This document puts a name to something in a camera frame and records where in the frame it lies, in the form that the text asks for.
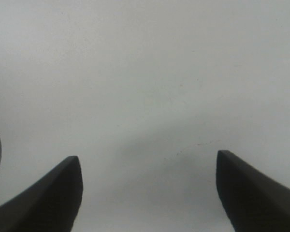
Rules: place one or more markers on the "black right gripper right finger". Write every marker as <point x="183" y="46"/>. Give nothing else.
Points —
<point x="253" y="202"/>

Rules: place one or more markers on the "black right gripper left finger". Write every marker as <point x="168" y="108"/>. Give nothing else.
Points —
<point x="49" y="205"/>

